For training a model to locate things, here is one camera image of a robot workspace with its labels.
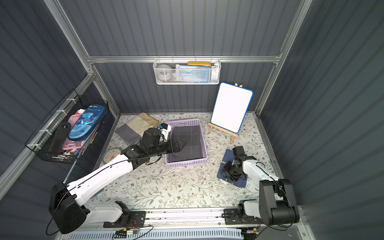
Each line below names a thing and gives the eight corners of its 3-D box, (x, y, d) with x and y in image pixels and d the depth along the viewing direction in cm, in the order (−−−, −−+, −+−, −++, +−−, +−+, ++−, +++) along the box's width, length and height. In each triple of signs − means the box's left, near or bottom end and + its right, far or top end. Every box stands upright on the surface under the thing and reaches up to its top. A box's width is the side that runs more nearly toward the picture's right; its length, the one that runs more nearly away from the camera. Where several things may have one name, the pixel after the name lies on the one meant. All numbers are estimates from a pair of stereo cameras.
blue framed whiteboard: (208, 133, 110) (212, 97, 84) (215, 118, 120) (221, 81, 94) (236, 142, 105) (249, 106, 79) (240, 126, 115) (254, 89, 88)
